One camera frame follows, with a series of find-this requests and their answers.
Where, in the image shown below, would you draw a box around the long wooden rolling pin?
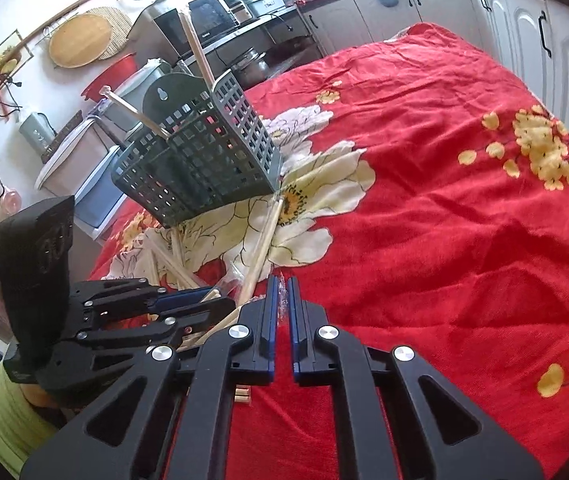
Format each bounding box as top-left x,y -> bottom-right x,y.
0,0 -> 114,82

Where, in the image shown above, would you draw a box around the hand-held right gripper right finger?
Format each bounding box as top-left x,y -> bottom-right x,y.
287,277 -> 545,480

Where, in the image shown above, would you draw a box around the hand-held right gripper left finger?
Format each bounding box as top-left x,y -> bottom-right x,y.
19,276 -> 280,480

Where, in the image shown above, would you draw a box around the round woven mat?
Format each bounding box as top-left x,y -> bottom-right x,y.
83,6 -> 134,61

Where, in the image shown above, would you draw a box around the white back cabinets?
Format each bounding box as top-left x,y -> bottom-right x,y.
299,0 -> 471,57

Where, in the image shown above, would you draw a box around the stacked steel pots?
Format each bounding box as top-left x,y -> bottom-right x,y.
229,47 -> 271,87

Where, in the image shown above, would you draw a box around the white side cabinets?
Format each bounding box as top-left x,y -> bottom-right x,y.
464,0 -> 569,128

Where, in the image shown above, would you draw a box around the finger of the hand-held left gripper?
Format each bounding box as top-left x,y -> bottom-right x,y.
75,298 -> 238,357
70,277 -> 211,315

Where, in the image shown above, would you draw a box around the metal shelf rack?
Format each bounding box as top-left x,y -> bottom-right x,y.
179,4 -> 327,92

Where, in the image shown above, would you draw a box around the green and white appliance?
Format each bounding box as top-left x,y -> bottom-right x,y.
18,111 -> 58,161

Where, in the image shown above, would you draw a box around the pink hanging pouch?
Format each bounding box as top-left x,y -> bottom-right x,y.
0,186 -> 24,217

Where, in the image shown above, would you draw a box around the red floral blanket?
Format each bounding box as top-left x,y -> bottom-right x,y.
87,22 -> 569,480

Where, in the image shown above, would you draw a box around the grey plastic box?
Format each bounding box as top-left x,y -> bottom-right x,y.
246,0 -> 286,17

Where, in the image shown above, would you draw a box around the round bamboo board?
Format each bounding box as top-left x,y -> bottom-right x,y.
48,13 -> 121,69

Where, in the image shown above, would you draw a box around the black microwave oven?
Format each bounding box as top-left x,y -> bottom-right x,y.
153,0 -> 228,57

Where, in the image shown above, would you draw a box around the wicker basket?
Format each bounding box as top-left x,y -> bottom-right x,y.
41,110 -> 84,164

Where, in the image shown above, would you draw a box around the green plastic utensil basket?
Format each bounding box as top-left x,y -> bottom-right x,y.
111,70 -> 285,229

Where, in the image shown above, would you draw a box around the red plastic basin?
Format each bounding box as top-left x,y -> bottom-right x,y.
81,53 -> 138,104

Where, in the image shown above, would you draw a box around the black hanging cables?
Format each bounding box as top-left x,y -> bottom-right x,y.
0,74 -> 24,122

